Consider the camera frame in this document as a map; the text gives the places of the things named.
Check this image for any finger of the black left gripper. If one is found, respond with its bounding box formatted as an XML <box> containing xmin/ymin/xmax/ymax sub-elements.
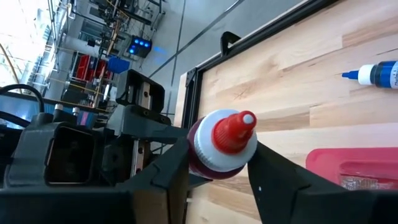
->
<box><xmin>102</xmin><ymin>138</ymin><xmax>137</xmax><ymax>187</ymax></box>
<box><xmin>107</xmin><ymin>104</ymin><xmax>189</xmax><ymax>146</ymax></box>

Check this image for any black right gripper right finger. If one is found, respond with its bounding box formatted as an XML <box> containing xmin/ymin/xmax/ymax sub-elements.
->
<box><xmin>248</xmin><ymin>141</ymin><xmax>398</xmax><ymax>224</ymax></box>

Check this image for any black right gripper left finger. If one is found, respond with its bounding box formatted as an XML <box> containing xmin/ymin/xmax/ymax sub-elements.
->
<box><xmin>132</xmin><ymin>139</ymin><xmax>190</xmax><ymax>224</ymax></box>

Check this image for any dark red dropper bottle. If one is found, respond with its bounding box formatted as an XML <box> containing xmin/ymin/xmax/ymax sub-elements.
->
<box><xmin>186</xmin><ymin>108</ymin><xmax>259</xmax><ymax>180</ymax></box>

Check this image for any red snack packet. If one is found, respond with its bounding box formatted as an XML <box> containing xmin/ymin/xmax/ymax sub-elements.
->
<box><xmin>338</xmin><ymin>161</ymin><xmax>398</xmax><ymax>191</ymax></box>

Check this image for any blue plastic bin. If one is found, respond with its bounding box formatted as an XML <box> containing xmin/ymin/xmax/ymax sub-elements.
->
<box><xmin>107</xmin><ymin>56</ymin><xmax>131</xmax><ymax>75</ymax></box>

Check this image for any black box with LED lights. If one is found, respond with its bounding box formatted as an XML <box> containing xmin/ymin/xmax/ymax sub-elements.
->
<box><xmin>126</xmin><ymin>34</ymin><xmax>153</xmax><ymax>59</ymax></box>

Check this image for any red plastic storage bin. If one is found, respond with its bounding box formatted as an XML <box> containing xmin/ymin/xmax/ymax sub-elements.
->
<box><xmin>75</xmin><ymin>54</ymin><xmax>90</xmax><ymax>80</ymax></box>
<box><xmin>90</xmin><ymin>58</ymin><xmax>109</xmax><ymax>80</ymax></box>

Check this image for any pink translucent plastic bin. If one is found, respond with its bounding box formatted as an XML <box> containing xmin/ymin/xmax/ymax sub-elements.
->
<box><xmin>305</xmin><ymin>147</ymin><xmax>398</xmax><ymax>191</ymax></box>

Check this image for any monitor with blue screen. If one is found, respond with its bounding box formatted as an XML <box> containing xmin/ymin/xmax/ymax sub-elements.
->
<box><xmin>0</xmin><ymin>93</ymin><xmax>97</xmax><ymax>129</ymax></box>

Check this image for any blue dropper bottle white label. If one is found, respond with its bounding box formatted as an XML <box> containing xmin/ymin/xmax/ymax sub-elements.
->
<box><xmin>341</xmin><ymin>60</ymin><xmax>398</xmax><ymax>90</ymax></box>

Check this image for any black metal table frame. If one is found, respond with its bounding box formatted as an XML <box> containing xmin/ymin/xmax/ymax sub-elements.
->
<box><xmin>181</xmin><ymin>0</ymin><xmax>338</xmax><ymax>129</ymax></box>

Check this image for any black hook-shaped frame clamp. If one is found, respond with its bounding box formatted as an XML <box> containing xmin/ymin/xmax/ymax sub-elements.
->
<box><xmin>220</xmin><ymin>30</ymin><xmax>242</xmax><ymax>57</ymax></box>

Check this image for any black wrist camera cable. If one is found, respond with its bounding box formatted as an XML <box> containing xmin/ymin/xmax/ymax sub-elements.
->
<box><xmin>0</xmin><ymin>83</ymin><xmax>45</xmax><ymax>114</ymax></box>

